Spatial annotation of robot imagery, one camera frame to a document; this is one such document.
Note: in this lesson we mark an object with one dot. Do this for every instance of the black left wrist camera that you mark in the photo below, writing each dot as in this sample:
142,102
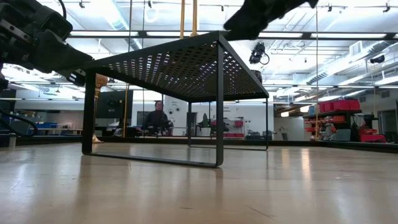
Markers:
56,26

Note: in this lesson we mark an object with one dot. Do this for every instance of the black table frame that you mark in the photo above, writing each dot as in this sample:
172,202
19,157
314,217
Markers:
311,143

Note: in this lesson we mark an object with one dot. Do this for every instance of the black storage rack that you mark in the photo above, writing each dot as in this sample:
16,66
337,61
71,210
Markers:
329,112

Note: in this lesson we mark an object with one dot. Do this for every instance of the red storage bin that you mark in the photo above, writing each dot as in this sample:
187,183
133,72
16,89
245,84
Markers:
354,104
341,105
234,135
372,137
326,107
238,124

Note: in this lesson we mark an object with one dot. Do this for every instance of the blue storage bin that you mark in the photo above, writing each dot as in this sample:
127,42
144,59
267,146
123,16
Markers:
46,125

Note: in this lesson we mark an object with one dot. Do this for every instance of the black perforated metal shelf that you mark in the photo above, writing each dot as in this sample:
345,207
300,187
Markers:
220,109

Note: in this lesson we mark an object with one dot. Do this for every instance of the black monitor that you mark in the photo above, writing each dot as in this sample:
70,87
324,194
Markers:
113,104

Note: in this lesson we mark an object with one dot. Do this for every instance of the black ceiling fixture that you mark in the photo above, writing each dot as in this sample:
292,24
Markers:
377,59

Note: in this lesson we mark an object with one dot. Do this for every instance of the dark candle jar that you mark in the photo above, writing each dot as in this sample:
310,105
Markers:
257,76

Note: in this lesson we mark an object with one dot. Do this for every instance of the small white post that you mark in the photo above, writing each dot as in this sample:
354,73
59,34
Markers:
12,140

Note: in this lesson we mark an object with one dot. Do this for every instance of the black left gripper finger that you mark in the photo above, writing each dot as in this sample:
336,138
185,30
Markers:
56,53
76,77

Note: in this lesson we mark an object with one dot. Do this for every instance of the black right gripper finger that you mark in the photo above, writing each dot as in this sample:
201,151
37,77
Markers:
245,26

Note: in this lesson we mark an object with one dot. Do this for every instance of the black ceiling-mounted camera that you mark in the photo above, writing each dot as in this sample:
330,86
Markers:
257,53

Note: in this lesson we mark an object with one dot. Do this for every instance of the person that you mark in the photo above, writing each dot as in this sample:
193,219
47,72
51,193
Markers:
157,119

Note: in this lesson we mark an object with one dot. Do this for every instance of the black overhead light bar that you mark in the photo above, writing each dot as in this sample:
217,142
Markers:
306,35

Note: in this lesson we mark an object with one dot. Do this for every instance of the tall gold candlestick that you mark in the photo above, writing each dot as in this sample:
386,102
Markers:
101,81
182,18
194,15

